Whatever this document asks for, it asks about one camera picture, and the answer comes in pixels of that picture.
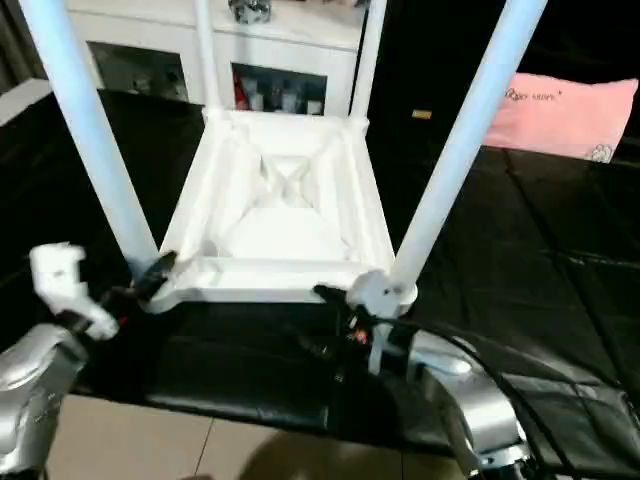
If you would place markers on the black work mat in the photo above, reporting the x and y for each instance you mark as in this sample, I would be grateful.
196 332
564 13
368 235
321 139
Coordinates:
540 260

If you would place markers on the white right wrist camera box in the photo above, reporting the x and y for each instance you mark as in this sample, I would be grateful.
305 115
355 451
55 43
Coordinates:
372 290

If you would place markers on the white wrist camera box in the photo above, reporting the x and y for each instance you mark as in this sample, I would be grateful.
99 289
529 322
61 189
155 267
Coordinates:
372 290
65 280

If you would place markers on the white glass-door cabinet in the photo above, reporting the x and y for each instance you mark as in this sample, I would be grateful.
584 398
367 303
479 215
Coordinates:
150 45

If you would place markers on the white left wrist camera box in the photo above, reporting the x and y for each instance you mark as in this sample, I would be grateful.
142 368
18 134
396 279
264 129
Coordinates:
65 280

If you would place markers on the black sofa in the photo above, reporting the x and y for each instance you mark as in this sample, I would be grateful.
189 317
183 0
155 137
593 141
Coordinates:
440 50

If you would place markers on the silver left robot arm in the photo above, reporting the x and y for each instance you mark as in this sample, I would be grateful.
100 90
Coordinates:
35 400

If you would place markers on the dark ornament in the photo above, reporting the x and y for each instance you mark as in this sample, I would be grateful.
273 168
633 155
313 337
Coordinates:
250 9

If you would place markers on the pink printed pillow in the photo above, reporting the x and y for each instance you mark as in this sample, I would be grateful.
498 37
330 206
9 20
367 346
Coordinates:
565 115

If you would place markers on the white plastic table leg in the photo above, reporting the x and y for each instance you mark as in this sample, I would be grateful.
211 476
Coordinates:
470 130
207 55
90 130
368 60

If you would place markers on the grey curtain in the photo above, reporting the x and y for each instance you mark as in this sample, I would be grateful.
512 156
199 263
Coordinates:
18 40

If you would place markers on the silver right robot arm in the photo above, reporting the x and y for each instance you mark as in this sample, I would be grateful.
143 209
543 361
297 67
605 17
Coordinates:
470 400

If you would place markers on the small yellow label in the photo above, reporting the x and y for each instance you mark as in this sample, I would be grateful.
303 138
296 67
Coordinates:
422 114

